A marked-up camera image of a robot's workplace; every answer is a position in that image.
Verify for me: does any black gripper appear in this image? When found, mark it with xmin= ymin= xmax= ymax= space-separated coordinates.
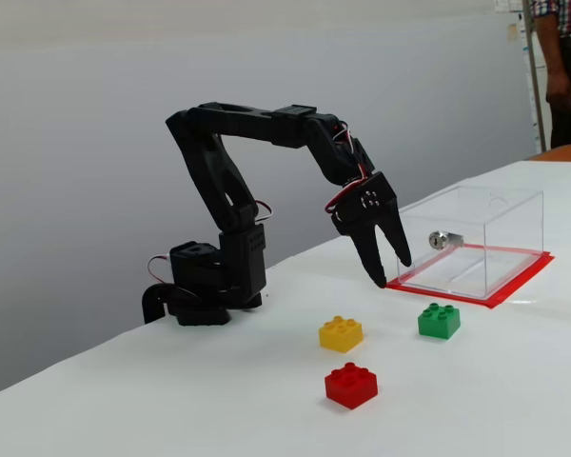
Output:
xmin=330 ymin=170 xmax=413 ymax=289

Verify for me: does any green lego brick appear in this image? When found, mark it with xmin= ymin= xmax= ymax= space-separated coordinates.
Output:
xmin=417 ymin=302 xmax=462 ymax=340

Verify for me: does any bare forearm of person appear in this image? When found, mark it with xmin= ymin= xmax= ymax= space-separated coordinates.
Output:
xmin=535 ymin=9 xmax=570 ymax=77

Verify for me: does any yellow lego brick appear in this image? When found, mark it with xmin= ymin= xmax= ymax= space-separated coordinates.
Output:
xmin=318 ymin=315 xmax=364 ymax=354

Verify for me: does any transparent plastic box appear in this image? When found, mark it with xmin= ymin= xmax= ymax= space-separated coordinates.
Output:
xmin=393 ymin=185 xmax=544 ymax=300

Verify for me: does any red lego brick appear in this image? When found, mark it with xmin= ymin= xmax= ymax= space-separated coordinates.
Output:
xmin=324 ymin=362 xmax=379 ymax=409

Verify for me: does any hand of person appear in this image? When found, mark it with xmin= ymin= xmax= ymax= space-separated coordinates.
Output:
xmin=545 ymin=70 xmax=571 ymax=109

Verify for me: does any silver cam lock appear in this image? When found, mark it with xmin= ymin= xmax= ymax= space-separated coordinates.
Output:
xmin=427 ymin=230 xmax=465 ymax=250

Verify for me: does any red tape square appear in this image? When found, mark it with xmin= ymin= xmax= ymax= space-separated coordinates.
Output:
xmin=383 ymin=243 xmax=556 ymax=310

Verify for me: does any orange table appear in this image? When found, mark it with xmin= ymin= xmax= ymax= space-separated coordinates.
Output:
xmin=527 ymin=144 xmax=571 ymax=163

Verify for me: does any black table clamp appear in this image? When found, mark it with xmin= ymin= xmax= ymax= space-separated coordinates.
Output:
xmin=141 ymin=283 xmax=201 ymax=326

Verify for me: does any grey metal shelf post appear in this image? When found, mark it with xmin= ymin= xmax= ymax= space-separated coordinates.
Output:
xmin=522 ymin=0 xmax=548 ymax=153

